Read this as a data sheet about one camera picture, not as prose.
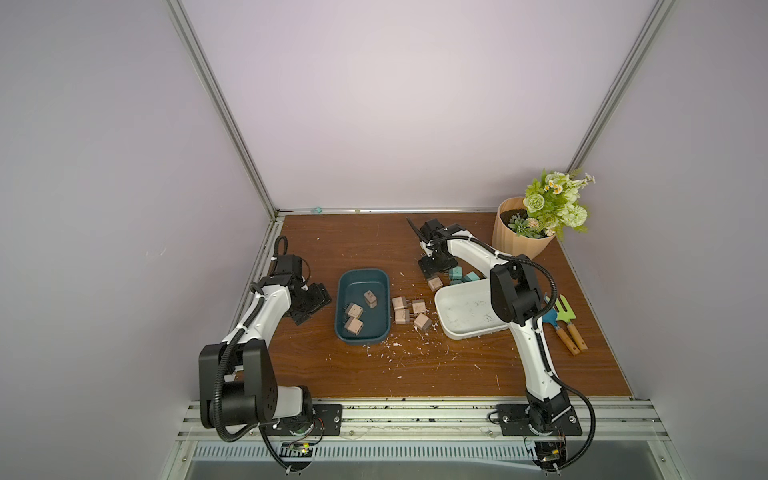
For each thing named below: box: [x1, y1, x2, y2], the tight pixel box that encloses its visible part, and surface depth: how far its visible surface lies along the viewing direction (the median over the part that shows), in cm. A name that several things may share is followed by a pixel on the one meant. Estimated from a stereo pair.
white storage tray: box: [434, 279, 509, 341], surface depth 92 cm
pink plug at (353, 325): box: [344, 316, 364, 336], surface depth 89 cm
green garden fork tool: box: [555, 294, 588, 351], surface depth 93 cm
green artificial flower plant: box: [507, 168, 596, 242], surface depth 86 cm
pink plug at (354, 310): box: [346, 302, 363, 318], surface depth 92 cm
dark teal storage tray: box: [335, 268, 391, 345], surface depth 94 cm
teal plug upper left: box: [448, 266, 463, 284], surface depth 101 cm
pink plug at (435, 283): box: [428, 276, 444, 292], surface depth 99 cm
